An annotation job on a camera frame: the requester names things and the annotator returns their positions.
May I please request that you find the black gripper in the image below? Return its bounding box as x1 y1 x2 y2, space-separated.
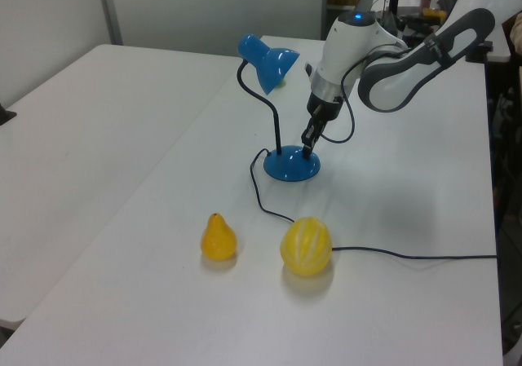
301 92 342 157

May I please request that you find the blue desk lamp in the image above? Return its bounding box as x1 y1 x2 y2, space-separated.
236 33 323 183

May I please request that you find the yellow striped toy melon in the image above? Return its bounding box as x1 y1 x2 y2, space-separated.
279 216 333 278

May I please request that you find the yellow toy pear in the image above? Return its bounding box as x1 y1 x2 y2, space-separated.
199 213 238 261

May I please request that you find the black equipment pile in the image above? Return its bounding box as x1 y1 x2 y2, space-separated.
397 14 444 48

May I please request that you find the black keyboard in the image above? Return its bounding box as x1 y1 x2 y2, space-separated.
436 0 462 15

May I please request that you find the black table clamp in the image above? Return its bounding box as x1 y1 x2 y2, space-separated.
0 102 18 127

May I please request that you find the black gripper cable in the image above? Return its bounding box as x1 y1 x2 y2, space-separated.
320 44 411 144

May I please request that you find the black lamp power cable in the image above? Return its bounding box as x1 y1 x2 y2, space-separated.
248 148 498 261

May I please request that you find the grey partition post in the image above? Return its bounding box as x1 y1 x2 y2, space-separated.
96 0 124 46

